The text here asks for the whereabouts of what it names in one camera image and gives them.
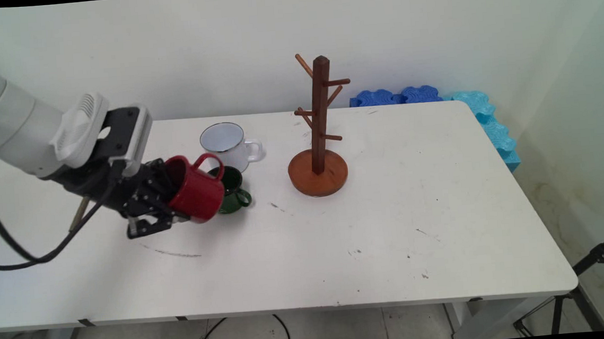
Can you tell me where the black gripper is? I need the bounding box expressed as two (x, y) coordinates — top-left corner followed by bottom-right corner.
(47, 155), (191, 246)

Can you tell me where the light blue foam mat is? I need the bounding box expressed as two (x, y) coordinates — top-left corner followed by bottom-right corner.
(441, 88), (522, 177)

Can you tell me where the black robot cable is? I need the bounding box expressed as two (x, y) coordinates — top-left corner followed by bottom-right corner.
(0, 160), (131, 272)

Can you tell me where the black tripod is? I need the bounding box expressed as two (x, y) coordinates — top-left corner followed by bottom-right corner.
(507, 223), (604, 338)

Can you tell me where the white enamel mug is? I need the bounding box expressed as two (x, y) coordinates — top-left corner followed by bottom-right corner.
(198, 120), (265, 176)

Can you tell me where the red speckled enamel mug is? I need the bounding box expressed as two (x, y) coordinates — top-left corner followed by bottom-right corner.
(164, 152), (229, 225)

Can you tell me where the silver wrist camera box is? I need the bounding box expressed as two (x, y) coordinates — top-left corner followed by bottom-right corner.
(90, 103), (156, 180)

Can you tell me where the brown wooden mug tree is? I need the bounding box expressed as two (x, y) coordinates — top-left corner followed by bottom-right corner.
(280, 50), (359, 199)

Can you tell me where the black floor cable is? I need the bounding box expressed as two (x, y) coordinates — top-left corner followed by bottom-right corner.
(191, 313), (292, 339)

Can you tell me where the dark green enamel mug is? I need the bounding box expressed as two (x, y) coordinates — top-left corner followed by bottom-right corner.
(207, 164), (253, 216)

